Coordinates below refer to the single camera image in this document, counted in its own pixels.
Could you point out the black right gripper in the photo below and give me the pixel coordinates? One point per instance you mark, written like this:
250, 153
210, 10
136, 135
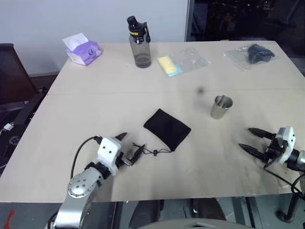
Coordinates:
274, 149

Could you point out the black chair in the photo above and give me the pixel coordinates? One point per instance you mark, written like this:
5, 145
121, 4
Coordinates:
12, 78

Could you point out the yellow sponge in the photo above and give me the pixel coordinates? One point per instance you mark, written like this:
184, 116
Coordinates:
166, 64

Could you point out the empty clear plastic bag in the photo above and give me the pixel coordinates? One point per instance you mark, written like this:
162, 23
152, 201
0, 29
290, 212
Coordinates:
193, 59

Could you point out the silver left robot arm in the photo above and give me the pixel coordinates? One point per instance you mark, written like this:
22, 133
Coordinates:
79, 183

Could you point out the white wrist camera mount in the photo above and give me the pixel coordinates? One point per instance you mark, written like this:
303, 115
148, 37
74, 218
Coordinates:
289, 136
108, 150

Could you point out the black table leg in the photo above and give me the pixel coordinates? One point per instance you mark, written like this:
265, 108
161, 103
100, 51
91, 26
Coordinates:
291, 207

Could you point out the grey window frame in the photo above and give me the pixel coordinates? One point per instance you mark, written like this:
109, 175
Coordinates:
187, 20

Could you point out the stainless steel cup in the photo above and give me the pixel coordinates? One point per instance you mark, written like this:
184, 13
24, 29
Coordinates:
220, 108

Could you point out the grey water bottle black lid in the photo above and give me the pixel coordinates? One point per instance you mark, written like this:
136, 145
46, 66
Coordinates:
141, 51

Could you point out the black slanted stand leg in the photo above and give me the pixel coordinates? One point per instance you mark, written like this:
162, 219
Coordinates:
28, 108

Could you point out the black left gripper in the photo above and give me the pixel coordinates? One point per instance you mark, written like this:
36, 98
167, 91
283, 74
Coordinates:
124, 160

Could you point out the black bundled item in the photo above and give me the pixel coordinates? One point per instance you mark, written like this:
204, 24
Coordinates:
258, 54

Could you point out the purple tissue pack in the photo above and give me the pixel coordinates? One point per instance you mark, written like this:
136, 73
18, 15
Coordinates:
84, 51

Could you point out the white charger plug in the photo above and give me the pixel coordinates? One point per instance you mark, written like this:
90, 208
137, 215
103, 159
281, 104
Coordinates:
8, 127

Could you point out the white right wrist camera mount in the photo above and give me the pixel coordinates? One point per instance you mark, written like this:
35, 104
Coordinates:
289, 136

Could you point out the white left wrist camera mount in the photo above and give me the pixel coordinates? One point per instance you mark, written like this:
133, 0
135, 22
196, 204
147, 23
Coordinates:
108, 150

